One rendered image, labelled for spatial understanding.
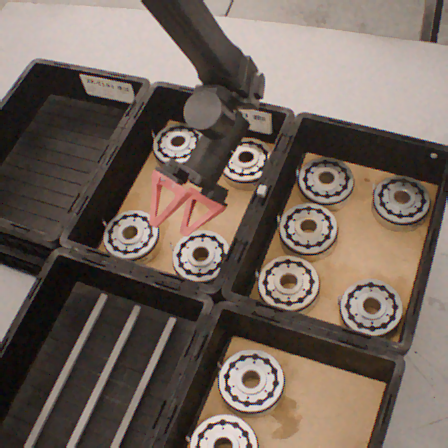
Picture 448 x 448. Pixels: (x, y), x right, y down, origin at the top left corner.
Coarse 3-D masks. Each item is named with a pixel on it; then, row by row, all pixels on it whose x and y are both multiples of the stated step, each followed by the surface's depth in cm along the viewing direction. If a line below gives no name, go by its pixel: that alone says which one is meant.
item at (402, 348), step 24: (312, 120) 111; (336, 120) 110; (288, 144) 110; (408, 144) 106; (432, 144) 105; (432, 240) 97; (240, 264) 97; (288, 312) 92; (360, 336) 88; (408, 336) 87
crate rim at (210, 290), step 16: (144, 96) 119; (272, 112) 114; (288, 112) 112; (128, 128) 115; (288, 128) 110; (112, 160) 111; (272, 160) 107; (96, 176) 110; (80, 208) 106; (240, 224) 101; (64, 240) 103; (240, 240) 99; (96, 256) 101; (112, 256) 100; (144, 272) 98; (160, 272) 98; (224, 272) 97; (192, 288) 96; (208, 288) 95
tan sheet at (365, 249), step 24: (360, 168) 116; (360, 192) 113; (432, 192) 112; (336, 216) 111; (360, 216) 111; (360, 240) 108; (384, 240) 108; (408, 240) 107; (264, 264) 108; (312, 264) 107; (336, 264) 106; (360, 264) 106; (384, 264) 105; (408, 264) 105; (288, 288) 105; (336, 288) 104; (408, 288) 102; (312, 312) 102; (336, 312) 101
